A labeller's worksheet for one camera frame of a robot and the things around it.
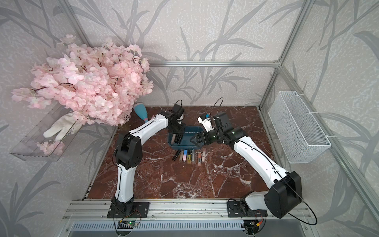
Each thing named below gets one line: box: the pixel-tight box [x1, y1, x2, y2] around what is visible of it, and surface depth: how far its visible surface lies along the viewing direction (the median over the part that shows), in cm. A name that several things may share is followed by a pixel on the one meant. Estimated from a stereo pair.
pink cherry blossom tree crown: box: [11, 36, 154, 127], surface depth 60 cm
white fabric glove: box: [43, 112, 83, 141], surface depth 67 cm
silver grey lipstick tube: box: [191, 149, 195, 163], surface depth 93 cm
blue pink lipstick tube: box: [182, 149, 188, 162], surface depth 93 cm
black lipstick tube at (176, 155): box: [171, 149, 182, 162], surface depth 95 cm
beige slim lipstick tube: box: [179, 150, 185, 162], surface depth 93 cm
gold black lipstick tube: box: [187, 149, 191, 164], surface depth 94 cm
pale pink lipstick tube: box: [201, 147, 207, 163], surface depth 95 cm
